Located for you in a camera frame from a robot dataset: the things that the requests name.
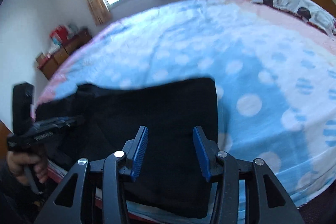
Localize black pants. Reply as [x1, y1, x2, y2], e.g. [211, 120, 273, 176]
[35, 77, 220, 219]

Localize person's left hand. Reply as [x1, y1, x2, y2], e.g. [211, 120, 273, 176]
[6, 151, 49, 185]

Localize wooden desk cabinet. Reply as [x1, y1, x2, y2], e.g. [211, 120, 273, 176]
[38, 28, 92, 80]

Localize brown cardboard box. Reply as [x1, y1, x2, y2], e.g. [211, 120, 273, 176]
[35, 52, 46, 64]

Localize red gift bag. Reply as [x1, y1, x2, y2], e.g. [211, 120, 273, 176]
[50, 25, 69, 43]

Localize round bed with patterned sheet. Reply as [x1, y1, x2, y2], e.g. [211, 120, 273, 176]
[38, 0, 335, 223]

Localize grey patterned pillow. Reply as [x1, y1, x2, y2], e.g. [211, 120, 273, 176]
[251, 0, 335, 38]

